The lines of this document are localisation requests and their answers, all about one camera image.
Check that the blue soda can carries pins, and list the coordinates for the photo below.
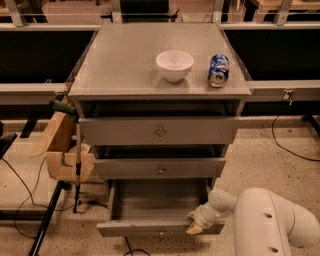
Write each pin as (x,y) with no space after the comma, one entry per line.
(218,70)

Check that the grey top drawer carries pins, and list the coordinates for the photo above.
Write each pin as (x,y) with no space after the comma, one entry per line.
(159,130)

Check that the grey drawer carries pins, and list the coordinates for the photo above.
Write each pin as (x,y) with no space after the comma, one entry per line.
(159,130)
(159,168)
(152,207)

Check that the green handled grabber stick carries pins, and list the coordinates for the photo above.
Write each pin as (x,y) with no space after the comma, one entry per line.
(77,150)

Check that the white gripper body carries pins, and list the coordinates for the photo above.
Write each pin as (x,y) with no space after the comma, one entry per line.
(202,217)

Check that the cardboard box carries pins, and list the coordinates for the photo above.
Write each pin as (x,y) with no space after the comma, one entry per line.
(58,142)

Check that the grey middle drawer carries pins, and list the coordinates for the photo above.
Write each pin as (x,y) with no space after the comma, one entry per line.
(159,168)

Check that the grey bottom drawer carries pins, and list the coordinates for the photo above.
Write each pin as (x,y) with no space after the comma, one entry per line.
(152,207)

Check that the black table leg frame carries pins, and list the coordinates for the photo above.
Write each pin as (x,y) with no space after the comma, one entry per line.
(41,216)

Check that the white bowl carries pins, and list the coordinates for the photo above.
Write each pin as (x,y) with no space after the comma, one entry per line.
(174,65)

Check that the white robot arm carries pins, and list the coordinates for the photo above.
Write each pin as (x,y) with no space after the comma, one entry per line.
(265,224)

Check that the grey drawer cabinet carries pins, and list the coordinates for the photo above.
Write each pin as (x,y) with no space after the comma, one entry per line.
(120,78)

